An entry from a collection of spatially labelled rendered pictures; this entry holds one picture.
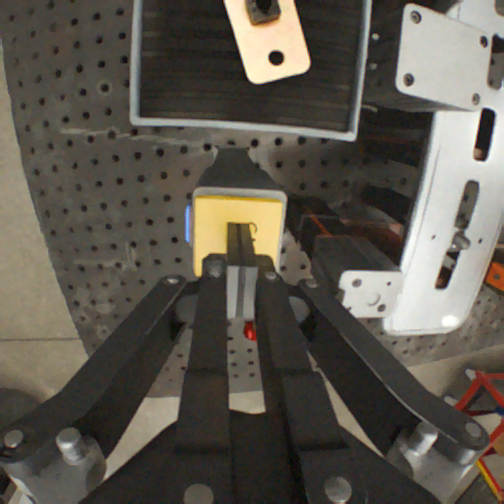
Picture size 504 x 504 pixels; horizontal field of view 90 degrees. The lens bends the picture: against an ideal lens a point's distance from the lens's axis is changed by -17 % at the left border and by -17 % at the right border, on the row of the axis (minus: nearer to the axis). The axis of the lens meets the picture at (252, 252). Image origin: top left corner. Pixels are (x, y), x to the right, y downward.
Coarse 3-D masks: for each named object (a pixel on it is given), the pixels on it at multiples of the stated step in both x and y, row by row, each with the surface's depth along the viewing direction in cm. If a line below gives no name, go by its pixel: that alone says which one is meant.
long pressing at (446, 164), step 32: (480, 0) 27; (448, 128) 34; (448, 160) 35; (416, 192) 37; (448, 192) 37; (480, 192) 37; (416, 224) 38; (448, 224) 39; (480, 224) 39; (416, 256) 41; (480, 256) 42; (416, 288) 43; (448, 288) 44; (384, 320) 45; (416, 320) 46; (448, 320) 46
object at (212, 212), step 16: (208, 208) 20; (224, 208) 20; (240, 208) 20; (256, 208) 20; (272, 208) 20; (208, 224) 21; (224, 224) 21; (256, 224) 21; (272, 224) 21; (208, 240) 21; (224, 240) 21; (256, 240) 21; (272, 240) 21; (272, 256) 22
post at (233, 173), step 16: (224, 160) 42; (240, 160) 43; (208, 176) 25; (224, 176) 25; (240, 176) 26; (256, 176) 27; (208, 192) 21; (224, 192) 21; (240, 192) 21; (256, 192) 21; (272, 192) 21; (192, 208) 22; (192, 224) 22; (192, 240) 23; (192, 256) 23
